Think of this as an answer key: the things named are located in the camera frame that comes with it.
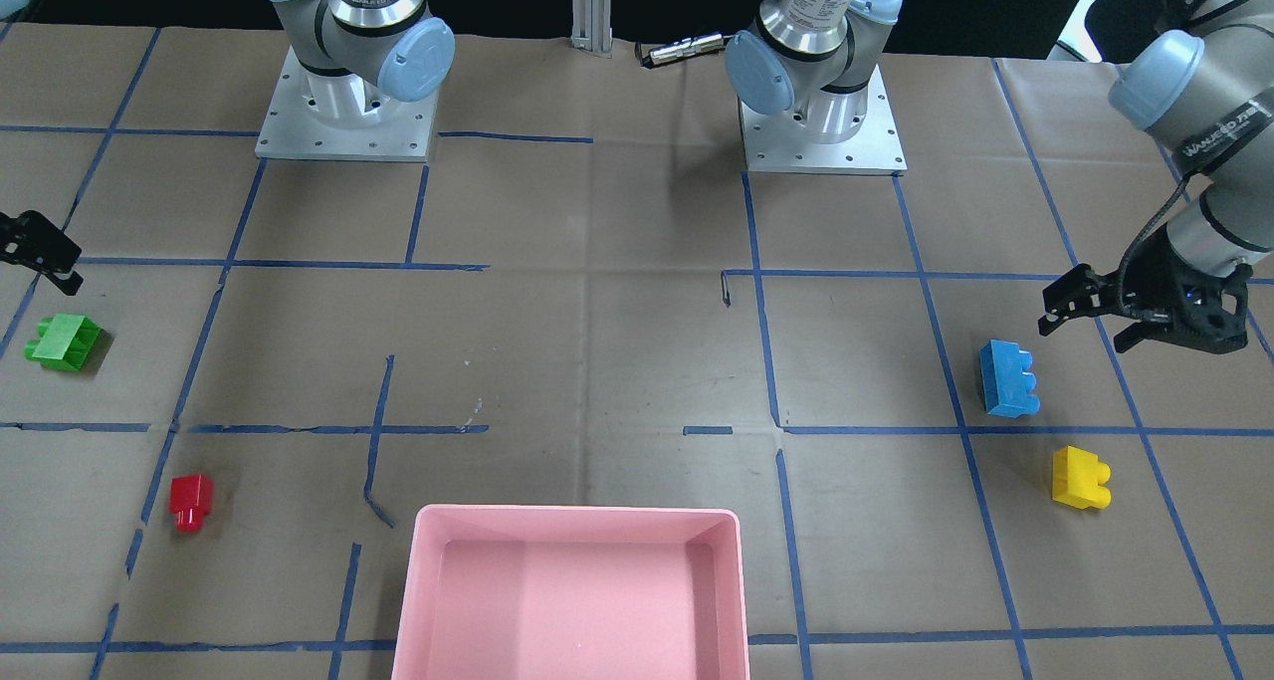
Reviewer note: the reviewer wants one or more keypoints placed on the aluminium frame post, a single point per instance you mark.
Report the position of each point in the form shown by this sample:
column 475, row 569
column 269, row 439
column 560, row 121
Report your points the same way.
column 591, row 27

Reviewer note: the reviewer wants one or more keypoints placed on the pink plastic box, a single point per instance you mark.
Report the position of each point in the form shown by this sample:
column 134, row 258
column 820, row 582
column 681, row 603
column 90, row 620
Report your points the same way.
column 573, row 592

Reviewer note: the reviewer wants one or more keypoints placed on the green toy block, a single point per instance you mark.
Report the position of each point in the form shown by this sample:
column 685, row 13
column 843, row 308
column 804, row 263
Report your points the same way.
column 64, row 342

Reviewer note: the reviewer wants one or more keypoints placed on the yellow toy block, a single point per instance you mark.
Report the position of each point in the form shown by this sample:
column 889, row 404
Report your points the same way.
column 1079, row 479

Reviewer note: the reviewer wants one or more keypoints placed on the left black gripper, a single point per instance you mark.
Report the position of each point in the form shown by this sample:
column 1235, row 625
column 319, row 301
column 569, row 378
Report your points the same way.
column 1147, row 289

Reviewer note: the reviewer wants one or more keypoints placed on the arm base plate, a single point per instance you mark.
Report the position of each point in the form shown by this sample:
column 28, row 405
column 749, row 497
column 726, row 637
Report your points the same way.
column 854, row 134
column 321, row 118

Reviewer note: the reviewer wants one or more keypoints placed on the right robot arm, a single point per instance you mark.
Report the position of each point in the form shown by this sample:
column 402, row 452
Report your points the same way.
column 395, row 45

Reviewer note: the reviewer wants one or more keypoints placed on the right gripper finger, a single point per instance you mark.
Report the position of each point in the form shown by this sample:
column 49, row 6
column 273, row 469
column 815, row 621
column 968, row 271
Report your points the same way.
column 31, row 240

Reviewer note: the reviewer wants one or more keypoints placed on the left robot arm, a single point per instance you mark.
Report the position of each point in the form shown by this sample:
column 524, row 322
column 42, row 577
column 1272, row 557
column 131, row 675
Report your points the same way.
column 1201, row 89

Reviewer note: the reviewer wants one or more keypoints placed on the red toy block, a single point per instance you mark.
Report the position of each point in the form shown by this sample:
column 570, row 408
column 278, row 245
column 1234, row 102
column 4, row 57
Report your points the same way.
column 190, row 500

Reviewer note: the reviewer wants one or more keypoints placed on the metal cable connector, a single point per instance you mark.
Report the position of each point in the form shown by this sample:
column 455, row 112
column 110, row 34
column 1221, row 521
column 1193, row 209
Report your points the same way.
column 651, row 56

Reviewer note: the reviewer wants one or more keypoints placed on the blue toy block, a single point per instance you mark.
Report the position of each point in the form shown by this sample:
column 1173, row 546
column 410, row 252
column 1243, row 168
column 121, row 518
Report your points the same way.
column 1009, row 385

